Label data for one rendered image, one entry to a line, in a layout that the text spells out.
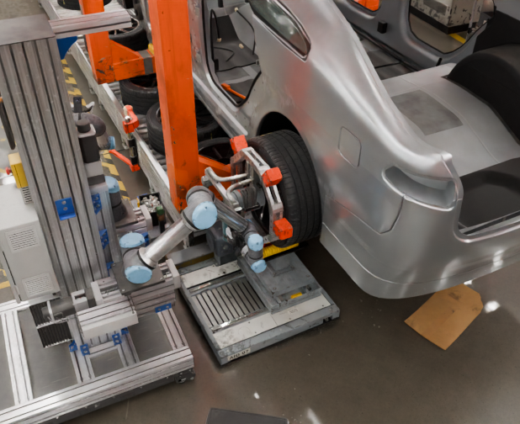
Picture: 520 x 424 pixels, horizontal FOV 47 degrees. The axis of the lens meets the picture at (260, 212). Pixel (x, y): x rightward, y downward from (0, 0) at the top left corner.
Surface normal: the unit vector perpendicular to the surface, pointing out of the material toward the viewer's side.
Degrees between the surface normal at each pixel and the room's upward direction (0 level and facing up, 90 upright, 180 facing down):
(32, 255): 90
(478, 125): 22
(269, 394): 0
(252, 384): 0
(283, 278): 0
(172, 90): 90
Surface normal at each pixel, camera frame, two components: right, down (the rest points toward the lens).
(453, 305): -0.01, -0.75
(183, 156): 0.45, 0.57
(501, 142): 0.16, -0.52
